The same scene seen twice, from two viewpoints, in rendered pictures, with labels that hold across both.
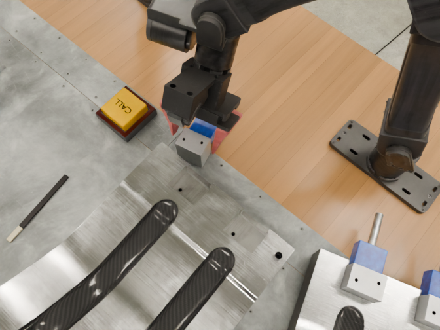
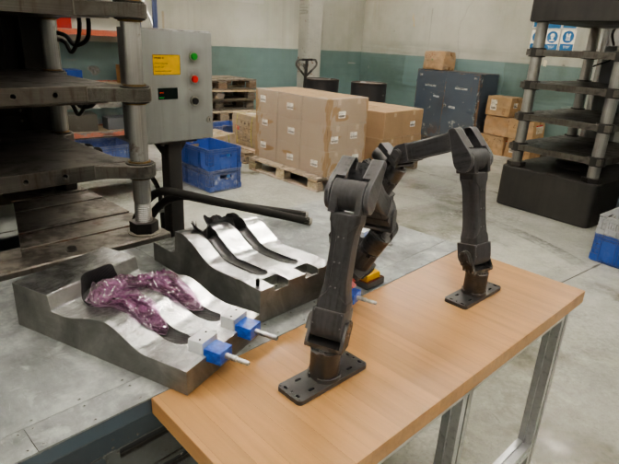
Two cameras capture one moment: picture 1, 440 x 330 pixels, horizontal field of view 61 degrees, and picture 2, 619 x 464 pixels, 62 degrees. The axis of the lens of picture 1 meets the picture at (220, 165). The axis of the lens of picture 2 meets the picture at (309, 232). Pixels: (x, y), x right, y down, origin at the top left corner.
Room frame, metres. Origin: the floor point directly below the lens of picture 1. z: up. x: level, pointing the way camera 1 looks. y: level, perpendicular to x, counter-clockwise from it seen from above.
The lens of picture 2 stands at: (0.28, -1.19, 1.45)
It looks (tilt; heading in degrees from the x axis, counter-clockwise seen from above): 21 degrees down; 94
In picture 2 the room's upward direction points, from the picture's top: 3 degrees clockwise
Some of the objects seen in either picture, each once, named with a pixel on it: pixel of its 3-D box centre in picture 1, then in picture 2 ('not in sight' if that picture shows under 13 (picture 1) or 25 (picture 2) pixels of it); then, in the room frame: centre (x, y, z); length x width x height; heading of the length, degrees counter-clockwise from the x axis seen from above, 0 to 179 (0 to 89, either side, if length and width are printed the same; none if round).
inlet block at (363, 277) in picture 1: (368, 253); (251, 330); (0.10, -0.23, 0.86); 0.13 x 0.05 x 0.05; 158
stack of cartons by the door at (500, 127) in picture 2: not in sight; (513, 127); (2.63, 6.56, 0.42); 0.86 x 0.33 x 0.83; 133
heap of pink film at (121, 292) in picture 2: not in sight; (140, 291); (-0.17, -0.17, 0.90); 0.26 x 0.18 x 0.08; 158
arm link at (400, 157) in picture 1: (404, 139); (327, 331); (0.26, -0.29, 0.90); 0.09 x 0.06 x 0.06; 161
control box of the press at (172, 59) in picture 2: not in sight; (173, 219); (-0.42, 0.76, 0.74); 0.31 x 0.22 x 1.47; 51
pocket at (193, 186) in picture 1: (192, 187); (305, 274); (0.19, 0.04, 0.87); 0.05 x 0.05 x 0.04; 51
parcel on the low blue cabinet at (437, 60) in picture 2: not in sight; (439, 60); (1.60, 7.53, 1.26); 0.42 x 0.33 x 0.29; 133
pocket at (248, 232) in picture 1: (246, 232); (274, 285); (0.12, -0.04, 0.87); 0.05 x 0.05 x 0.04; 51
